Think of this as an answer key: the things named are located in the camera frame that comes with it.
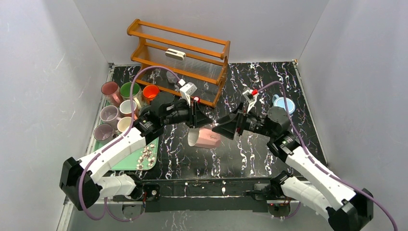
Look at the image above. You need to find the pale pink faceted mug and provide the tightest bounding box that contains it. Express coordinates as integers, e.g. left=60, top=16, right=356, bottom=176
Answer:
left=188, top=126, right=221, bottom=149

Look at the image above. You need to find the light blue mug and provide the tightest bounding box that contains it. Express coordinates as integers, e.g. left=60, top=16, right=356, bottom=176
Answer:
left=272, top=94, right=295, bottom=114

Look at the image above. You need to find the orange mug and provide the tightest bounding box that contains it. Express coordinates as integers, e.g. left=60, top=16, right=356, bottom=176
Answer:
left=142, top=85, right=160, bottom=104

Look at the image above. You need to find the green mug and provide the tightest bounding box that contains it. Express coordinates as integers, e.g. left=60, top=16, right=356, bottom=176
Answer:
left=120, top=82, right=143, bottom=109

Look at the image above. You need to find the salmon pink mug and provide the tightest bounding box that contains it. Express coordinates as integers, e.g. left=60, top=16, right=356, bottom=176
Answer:
left=119, top=100, right=139, bottom=120

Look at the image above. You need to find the small pink cup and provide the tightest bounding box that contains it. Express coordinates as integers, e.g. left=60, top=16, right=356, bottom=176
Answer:
left=117, top=117, right=132, bottom=133

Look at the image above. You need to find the mauve mug white logo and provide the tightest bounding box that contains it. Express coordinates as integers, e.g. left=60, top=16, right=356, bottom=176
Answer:
left=99, top=105, right=122, bottom=130

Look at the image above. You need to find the pink ghost pattern mug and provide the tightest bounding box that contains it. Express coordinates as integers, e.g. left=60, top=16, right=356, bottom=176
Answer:
left=101, top=81, right=123, bottom=107

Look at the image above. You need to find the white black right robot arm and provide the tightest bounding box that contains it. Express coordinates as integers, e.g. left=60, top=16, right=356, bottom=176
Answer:
left=212, top=103, right=373, bottom=231

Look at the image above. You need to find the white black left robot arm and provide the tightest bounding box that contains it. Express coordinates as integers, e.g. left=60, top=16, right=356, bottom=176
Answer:
left=59, top=91, right=213, bottom=211

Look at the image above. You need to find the clear glass cup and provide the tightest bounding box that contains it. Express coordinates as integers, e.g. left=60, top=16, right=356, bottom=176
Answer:
left=166, top=71, right=178, bottom=84

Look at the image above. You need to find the orange wooden rack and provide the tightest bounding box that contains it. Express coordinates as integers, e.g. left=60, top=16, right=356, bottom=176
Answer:
left=127, top=19, right=230, bottom=107

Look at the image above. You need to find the green floral tray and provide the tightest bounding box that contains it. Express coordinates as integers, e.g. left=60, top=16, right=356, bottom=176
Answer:
left=89, top=95, right=162, bottom=171

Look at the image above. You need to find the white clip on rack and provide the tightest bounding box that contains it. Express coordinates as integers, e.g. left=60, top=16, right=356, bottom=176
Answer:
left=165, top=48, right=186, bottom=61

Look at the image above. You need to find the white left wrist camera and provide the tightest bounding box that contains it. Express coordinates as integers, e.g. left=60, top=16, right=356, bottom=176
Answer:
left=177, top=79, right=197, bottom=106

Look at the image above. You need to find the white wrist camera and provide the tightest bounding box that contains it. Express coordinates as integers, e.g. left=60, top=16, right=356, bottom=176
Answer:
left=242, top=88, right=258, bottom=113
left=177, top=79, right=197, bottom=106

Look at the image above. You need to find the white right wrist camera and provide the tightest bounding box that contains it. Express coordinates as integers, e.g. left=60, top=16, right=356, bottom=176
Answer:
left=242, top=88, right=258, bottom=113

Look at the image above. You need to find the black table front rail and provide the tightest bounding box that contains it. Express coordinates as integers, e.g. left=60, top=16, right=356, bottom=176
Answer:
left=146, top=178, right=277, bottom=213

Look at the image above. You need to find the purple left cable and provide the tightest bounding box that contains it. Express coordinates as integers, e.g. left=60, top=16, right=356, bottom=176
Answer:
left=78, top=65, right=182, bottom=222

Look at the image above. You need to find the purple cable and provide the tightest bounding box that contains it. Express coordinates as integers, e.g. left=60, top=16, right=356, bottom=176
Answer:
left=78, top=65, right=182, bottom=222
left=256, top=80, right=399, bottom=231

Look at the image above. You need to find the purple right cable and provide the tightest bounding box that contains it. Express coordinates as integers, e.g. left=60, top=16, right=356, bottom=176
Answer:
left=256, top=80, right=399, bottom=231

